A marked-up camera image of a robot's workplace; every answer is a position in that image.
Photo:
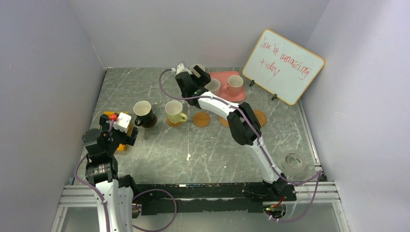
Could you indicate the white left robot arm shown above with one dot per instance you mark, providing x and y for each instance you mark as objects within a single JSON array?
[{"x": 113, "y": 194}]

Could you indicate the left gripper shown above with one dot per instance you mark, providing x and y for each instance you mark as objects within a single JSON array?
[{"x": 125, "y": 138}]

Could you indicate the whiteboard with red writing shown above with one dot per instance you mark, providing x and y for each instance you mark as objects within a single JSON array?
[{"x": 282, "y": 67}]

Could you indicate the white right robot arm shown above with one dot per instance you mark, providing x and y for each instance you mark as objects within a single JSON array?
[{"x": 243, "y": 124}]

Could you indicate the black mug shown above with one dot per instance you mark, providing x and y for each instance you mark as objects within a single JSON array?
[{"x": 144, "y": 114}]

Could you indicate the pink mug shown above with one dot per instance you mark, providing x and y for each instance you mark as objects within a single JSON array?
[
  {"x": 234, "y": 85},
  {"x": 213, "y": 86}
]

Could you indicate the light wooden coaster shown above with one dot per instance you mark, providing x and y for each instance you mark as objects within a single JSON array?
[
  {"x": 201, "y": 119},
  {"x": 173, "y": 124}
]

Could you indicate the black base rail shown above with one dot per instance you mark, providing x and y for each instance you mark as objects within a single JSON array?
[{"x": 253, "y": 197}]

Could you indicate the yellow plastic bin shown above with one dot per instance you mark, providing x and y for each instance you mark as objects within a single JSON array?
[{"x": 123, "y": 147}]

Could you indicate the clear tape roll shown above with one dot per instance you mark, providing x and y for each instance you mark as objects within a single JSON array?
[{"x": 293, "y": 162}]

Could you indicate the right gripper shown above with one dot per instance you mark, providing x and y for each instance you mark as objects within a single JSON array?
[{"x": 205, "y": 77}]

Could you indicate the green mug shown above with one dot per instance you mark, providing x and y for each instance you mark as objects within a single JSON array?
[
  {"x": 174, "y": 110},
  {"x": 192, "y": 68}
]

